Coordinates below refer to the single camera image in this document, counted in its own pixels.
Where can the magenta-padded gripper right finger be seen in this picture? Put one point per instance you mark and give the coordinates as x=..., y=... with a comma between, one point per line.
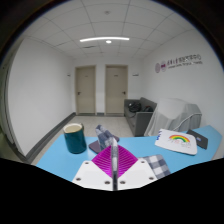
x=136, y=173

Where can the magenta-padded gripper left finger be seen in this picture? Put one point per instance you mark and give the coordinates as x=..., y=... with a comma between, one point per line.
x=93, y=175

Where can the grey white checkered towel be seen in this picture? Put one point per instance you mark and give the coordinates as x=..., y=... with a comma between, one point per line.
x=104, y=136

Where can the purple smartphone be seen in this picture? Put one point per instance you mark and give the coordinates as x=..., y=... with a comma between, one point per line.
x=94, y=146

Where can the teal mug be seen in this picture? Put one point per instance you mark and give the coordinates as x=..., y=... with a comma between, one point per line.
x=74, y=141

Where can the white board with rainbow print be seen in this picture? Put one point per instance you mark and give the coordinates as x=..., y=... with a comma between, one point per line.
x=176, y=141

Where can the grey sofa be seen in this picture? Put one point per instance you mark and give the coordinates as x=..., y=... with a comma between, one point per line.
x=141, y=121

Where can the black bag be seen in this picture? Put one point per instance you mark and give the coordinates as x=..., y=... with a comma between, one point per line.
x=134, y=107

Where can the white cloth-covered furniture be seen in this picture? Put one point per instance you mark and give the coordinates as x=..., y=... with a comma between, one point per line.
x=173, y=115

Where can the black flat case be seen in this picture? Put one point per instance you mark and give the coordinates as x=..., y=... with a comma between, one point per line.
x=199, y=139

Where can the beige door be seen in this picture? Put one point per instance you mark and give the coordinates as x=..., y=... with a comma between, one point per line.
x=85, y=90
x=116, y=90

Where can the round ceiling light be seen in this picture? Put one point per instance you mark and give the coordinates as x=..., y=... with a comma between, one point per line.
x=108, y=41

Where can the long ceiling light strip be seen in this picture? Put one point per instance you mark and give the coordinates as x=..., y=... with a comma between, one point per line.
x=104, y=39

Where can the wall sign lettering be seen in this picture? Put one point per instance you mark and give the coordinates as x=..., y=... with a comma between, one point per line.
x=181, y=62

